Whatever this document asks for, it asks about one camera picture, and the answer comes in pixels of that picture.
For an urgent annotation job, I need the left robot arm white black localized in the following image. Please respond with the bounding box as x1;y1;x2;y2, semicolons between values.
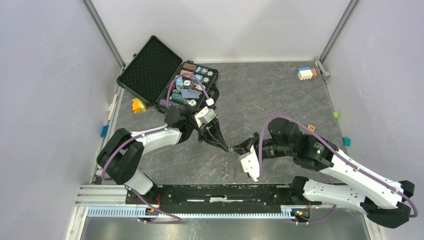
96;104;231;204

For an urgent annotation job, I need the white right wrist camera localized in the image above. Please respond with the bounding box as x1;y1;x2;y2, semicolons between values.
238;145;260;182

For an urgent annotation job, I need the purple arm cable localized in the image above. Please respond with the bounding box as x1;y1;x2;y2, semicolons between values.
100;73;215;182
257;114;419;219

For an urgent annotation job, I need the orange letter block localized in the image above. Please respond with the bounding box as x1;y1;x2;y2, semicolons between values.
308;125;316;132

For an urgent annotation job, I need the small teal block right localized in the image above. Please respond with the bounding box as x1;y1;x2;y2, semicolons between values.
342;136;352;147

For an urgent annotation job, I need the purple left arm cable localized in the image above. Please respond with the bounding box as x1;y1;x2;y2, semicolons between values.
100;73;215;182

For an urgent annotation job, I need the small blue block left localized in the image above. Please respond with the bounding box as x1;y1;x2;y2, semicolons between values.
100;125;109;139

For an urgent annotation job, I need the blue white orange brick stack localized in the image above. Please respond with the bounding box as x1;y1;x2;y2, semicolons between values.
297;67;318;80

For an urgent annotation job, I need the white toothed cable duct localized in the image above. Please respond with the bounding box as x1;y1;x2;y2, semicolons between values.
87;206;295;220

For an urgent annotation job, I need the black poker chip case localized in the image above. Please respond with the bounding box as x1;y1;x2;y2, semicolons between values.
116;35;219;111

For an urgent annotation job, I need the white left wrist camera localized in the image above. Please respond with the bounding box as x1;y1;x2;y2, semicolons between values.
194;106;217;128

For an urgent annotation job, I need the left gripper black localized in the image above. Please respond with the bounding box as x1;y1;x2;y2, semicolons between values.
184;103;230;152

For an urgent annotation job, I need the orange yellow green brick stack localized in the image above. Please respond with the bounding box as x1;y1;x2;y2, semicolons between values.
132;98;148;114

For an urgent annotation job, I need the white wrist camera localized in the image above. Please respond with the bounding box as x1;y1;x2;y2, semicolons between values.
238;145;260;182
194;106;217;128

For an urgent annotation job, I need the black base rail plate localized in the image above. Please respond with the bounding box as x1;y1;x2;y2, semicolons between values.
143;184;322;214

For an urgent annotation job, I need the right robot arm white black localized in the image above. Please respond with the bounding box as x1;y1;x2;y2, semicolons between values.
232;116;418;229

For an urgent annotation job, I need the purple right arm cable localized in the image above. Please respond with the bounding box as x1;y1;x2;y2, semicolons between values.
257;114;419;219

